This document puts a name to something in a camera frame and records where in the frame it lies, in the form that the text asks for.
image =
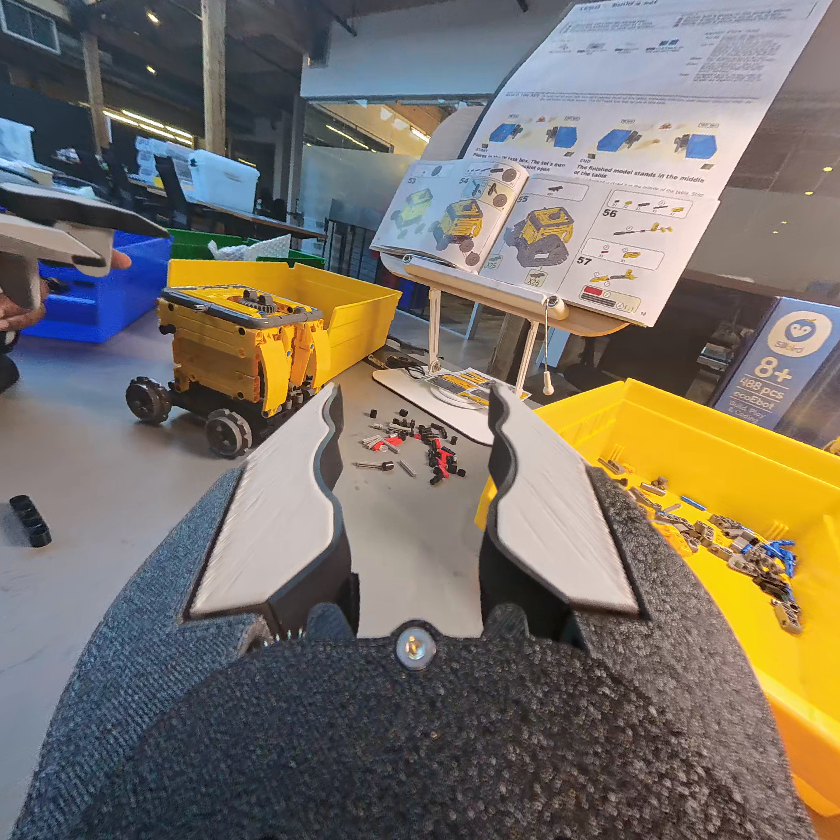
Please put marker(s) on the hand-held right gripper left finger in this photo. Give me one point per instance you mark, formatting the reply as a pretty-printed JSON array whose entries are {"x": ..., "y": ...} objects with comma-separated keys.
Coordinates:
[{"x": 275, "y": 525}]

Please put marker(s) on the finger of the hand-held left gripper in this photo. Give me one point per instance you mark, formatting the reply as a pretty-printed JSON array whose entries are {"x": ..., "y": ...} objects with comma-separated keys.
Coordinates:
[
  {"x": 59, "y": 243},
  {"x": 65, "y": 207}
]

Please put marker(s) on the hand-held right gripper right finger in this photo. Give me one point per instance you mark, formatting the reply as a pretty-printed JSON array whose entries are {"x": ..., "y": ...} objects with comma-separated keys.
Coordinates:
[{"x": 558, "y": 531}]

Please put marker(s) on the blue plastic crate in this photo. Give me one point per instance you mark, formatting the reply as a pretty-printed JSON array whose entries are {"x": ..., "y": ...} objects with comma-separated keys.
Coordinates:
[{"x": 98, "y": 302}]

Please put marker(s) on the yellow plastic storage bin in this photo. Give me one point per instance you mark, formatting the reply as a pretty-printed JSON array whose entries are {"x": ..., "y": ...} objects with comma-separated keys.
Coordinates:
[
  {"x": 354, "y": 315},
  {"x": 722, "y": 459}
]

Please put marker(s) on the yellow black toy brick vehicle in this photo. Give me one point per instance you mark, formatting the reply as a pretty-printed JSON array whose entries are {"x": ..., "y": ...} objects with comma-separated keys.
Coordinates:
[{"x": 223, "y": 341}]

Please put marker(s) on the black short beam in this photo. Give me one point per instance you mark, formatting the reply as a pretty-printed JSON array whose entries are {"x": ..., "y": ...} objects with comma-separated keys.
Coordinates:
[{"x": 29, "y": 518}]

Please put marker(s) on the white instruction booklet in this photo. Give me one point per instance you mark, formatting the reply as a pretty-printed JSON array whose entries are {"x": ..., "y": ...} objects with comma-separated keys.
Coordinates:
[{"x": 590, "y": 249}]

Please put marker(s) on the grey desk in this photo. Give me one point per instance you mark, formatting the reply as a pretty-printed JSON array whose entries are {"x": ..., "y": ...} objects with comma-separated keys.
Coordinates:
[{"x": 98, "y": 492}]

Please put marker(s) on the white printed task sheet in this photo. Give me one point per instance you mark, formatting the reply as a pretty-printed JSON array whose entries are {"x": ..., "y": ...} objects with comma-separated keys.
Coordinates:
[{"x": 656, "y": 79}]

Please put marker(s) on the grey axle with black connector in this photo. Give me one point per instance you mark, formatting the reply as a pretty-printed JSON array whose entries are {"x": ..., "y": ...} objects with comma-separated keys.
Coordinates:
[{"x": 377, "y": 466}]

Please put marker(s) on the green plastic bin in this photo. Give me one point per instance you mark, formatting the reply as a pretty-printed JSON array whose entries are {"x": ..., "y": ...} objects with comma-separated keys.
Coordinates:
[{"x": 190, "y": 243}]

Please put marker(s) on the pile of red black pins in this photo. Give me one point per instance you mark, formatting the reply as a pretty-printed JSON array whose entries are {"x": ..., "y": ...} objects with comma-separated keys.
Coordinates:
[{"x": 433, "y": 453}]

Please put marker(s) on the white cooler box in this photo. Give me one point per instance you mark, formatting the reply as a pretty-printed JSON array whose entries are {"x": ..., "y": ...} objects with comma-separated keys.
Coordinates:
[{"x": 223, "y": 180}]

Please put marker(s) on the printed sticker sheet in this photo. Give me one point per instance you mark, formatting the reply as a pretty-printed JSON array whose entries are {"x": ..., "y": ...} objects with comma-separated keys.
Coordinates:
[{"x": 472, "y": 384}]

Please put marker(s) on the clear plastic wrap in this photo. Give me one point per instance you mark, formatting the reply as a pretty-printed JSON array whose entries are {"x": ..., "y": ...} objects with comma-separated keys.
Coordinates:
[{"x": 256, "y": 249}]

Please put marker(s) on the white book stand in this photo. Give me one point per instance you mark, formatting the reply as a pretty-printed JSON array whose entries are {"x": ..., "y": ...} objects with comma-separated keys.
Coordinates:
[{"x": 420, "y": 390}]

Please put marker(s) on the background table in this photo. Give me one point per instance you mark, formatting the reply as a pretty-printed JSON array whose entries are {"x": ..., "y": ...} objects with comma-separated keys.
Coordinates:
[{"x": 262, "y": 220}]

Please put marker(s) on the heap of grey brick parts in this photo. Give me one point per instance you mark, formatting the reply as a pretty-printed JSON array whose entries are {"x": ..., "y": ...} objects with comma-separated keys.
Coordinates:
[{"x": 754, "y": 558}]

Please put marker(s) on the blue toy kit box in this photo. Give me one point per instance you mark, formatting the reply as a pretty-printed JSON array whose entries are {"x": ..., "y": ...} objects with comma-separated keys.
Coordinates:
[{"x": 768, "y": 374}]

